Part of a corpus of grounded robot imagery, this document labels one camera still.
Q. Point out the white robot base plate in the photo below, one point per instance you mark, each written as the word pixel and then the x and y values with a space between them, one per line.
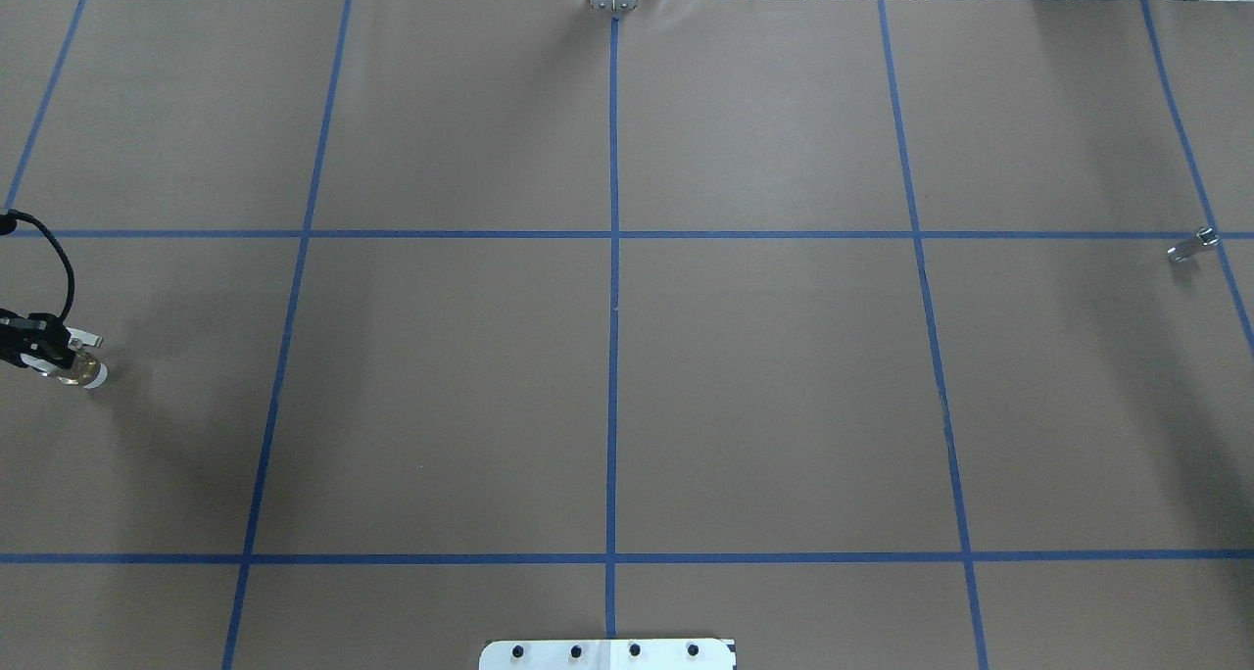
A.
pixel 660 653

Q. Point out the brass PPR pipe fitting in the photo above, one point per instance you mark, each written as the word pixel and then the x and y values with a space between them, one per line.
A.
pixel 86 369

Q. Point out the chrome angle valve fitting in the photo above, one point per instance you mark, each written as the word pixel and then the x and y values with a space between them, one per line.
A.
pixel 1202 240

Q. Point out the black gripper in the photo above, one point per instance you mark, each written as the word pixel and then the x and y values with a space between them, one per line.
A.
pixel 29 336

